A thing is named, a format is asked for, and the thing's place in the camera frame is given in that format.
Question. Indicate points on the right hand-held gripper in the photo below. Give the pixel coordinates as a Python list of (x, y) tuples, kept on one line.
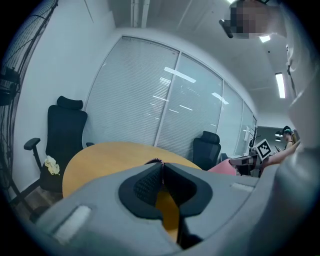
[(263, 149)]

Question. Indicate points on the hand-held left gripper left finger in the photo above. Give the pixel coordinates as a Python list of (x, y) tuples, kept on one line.
[(100, 215)]

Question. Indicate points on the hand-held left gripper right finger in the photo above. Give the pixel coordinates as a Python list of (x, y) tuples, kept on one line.
[(225, 200)]

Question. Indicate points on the person's right forearm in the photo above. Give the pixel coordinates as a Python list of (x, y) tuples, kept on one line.
[(281, 157)]

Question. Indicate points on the round wooden desk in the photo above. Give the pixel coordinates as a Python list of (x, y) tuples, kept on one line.
[(105, 160)]

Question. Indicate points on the pink rounded object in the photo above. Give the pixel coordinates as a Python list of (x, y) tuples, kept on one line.
[(222, 168)]

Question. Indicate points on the black coat rack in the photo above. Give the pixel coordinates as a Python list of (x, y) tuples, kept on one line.
[(253, 136)]

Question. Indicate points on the small black office chair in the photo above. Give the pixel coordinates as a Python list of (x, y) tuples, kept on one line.
[(207, 152)]

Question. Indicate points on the yellow cloth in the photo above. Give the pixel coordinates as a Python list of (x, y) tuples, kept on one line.
[(52, 165)]

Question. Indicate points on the person's white shirt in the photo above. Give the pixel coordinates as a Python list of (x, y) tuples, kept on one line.
[(302, 125)]

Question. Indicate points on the long ceiling light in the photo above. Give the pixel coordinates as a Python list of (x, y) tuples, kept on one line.
[(280, 85), (264, 38)]

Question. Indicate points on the tall black office chair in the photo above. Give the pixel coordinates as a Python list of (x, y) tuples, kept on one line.
[(66, 130)]

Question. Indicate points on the glass partition with blinds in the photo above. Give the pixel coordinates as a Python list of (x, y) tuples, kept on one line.
[(140, 95)]

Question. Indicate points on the black floor fan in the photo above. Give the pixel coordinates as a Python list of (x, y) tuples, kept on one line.
[(10, 82)]

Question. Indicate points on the black head-worn camera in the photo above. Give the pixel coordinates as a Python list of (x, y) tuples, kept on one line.
[(226, 28)]

